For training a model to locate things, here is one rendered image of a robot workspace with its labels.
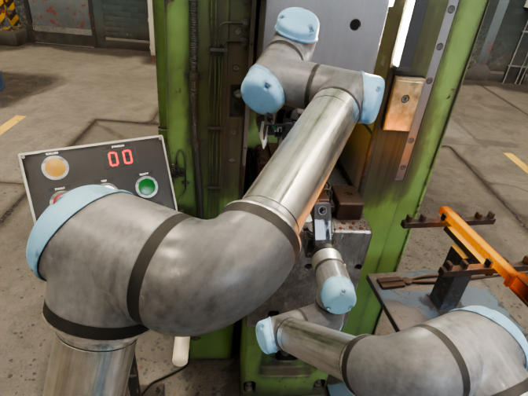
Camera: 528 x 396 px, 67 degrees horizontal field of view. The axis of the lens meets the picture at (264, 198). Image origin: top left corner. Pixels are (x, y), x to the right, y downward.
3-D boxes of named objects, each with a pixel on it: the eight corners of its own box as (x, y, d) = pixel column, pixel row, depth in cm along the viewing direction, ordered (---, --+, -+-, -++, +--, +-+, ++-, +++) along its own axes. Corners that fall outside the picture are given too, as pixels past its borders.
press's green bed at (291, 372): (324, 397, 175) (345, 325, 150) (240, 400, 171) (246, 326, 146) (303, 302, 222) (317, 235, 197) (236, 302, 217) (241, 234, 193)
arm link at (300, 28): (267, 23, 65) (287, -3, 70) (260, 75, 75) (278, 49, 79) (311, 40, 64) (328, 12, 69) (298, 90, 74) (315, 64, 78)
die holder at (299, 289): (346, 326, 150) (373, 232, 126) (245, 327, 146) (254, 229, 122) (317, 235, 197) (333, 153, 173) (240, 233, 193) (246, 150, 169)
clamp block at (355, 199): (361, 220, 131) (365, 203, 128) (335, 220, 130) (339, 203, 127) (351, 200, 141) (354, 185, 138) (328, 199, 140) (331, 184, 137)
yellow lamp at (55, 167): (64, 179, 95) (61, 163, 92) (44, 178, 94) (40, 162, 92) (69, 173, 97) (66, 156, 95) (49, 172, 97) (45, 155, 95)
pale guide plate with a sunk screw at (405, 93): (409, 131, 129) (425, 78, 120) (383, 130, 128) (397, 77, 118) (407, 129, 130) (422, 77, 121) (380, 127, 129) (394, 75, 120)
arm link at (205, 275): (246, 340, 29) (393, 55, 60) (124, 286, 32) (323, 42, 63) (252, 397, 37) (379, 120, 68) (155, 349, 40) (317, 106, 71)
